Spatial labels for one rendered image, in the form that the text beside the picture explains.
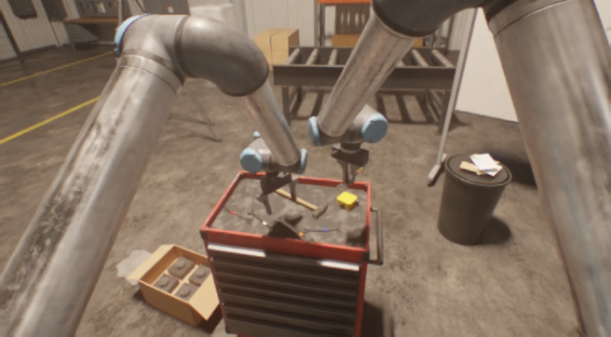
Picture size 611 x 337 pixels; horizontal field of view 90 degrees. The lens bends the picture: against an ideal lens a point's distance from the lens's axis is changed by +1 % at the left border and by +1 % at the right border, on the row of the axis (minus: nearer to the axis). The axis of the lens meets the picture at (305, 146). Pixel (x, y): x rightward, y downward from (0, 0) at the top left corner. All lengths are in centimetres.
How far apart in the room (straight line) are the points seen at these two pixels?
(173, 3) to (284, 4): 301
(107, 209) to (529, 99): 60
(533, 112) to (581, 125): 5
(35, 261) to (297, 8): 882
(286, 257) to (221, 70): 95
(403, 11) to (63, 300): 59
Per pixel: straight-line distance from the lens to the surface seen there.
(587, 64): 49
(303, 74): 410
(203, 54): 59
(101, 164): 54
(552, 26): 49
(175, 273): 240
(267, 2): 932
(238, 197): 164
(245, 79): 61
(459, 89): 318
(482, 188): 245
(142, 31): 66
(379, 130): 94
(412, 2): 46
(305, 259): 135
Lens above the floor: 190
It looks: 29 degrees down
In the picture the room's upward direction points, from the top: 1 degrees counter-clockwise
